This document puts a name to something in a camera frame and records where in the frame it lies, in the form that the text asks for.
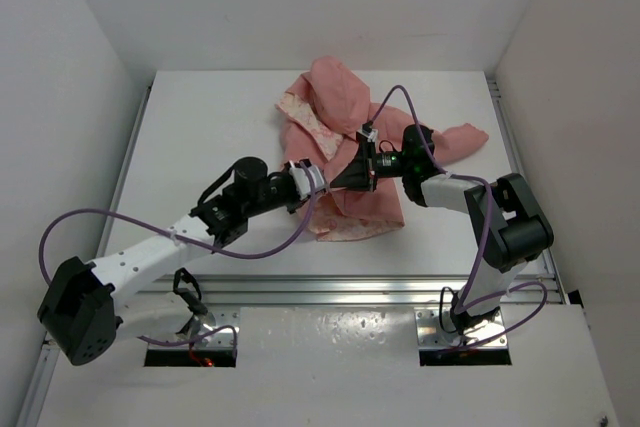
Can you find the pink hooded zip jacket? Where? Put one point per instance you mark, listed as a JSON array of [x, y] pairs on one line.
[[322, 111]]

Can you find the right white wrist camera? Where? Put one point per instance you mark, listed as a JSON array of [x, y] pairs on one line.
[[367, 133]]

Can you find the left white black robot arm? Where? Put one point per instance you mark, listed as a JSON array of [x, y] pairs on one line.
[[146, 290]]

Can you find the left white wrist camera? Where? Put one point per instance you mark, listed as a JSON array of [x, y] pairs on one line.
[[308, 178]]

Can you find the aluminium side rail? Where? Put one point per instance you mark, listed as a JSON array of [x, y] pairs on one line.
[[49, 352], [517, 165]]

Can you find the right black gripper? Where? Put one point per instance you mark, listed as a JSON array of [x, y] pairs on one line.
[[358, 174]]

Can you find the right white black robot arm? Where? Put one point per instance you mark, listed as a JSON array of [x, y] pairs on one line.
[[509, 226]]

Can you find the right aluminium side rail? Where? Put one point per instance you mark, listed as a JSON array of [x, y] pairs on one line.
[[517, 165]]

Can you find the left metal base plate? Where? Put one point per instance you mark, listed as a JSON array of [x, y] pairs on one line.
[[218, 330]]

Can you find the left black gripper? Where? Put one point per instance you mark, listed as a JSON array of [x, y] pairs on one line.
[[293, 203]]

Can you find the aluminium front rail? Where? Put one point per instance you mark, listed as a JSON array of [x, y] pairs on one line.
[[340, 291]]

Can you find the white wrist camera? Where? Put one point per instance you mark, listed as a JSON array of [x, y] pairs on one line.
[[308, 178], [367, 133]]

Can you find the left aluminium side rail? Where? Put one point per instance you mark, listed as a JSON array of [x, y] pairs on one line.
[[49, 352]]

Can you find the metal base plate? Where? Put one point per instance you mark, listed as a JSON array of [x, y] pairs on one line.
[[436, 332], [218, 330]]

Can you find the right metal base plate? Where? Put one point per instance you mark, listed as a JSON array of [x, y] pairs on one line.
[[436, 332]]

